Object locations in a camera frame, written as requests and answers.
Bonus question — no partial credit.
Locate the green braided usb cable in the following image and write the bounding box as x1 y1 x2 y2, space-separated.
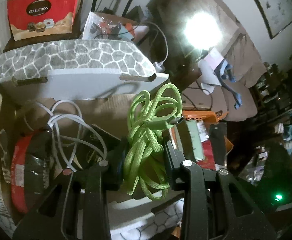
123 83 186 202

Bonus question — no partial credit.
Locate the white usb cable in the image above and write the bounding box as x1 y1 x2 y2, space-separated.
23 100 108 173

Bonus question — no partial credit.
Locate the cardboard box with white flaps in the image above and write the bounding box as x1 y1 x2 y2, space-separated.
0 69 169 225

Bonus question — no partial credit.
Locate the red snack packet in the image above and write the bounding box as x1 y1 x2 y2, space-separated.
11 130 51 214

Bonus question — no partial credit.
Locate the black sleeve in basket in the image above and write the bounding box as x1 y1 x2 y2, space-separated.
209 122 227 166

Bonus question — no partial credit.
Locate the orange plastic basket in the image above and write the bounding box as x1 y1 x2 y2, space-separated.
173 109 235 178

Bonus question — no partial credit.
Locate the white curved device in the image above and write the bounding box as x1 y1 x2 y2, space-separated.
198 60 221 95

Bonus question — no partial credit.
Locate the dark wooden nightstand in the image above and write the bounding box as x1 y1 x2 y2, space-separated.
164 56 202 91

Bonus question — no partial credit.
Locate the brown sofa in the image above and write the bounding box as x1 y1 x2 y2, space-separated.
150 0 266 121

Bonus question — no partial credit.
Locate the pink box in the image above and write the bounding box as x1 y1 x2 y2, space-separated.
204 47 224 70

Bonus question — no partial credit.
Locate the bright lamp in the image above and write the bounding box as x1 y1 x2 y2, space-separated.
183 11 223 50

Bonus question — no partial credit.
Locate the clear bag of items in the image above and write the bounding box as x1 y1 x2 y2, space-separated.
81 12 140 41

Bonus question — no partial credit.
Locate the red collection gift box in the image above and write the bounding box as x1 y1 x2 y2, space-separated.
7 0 79 41

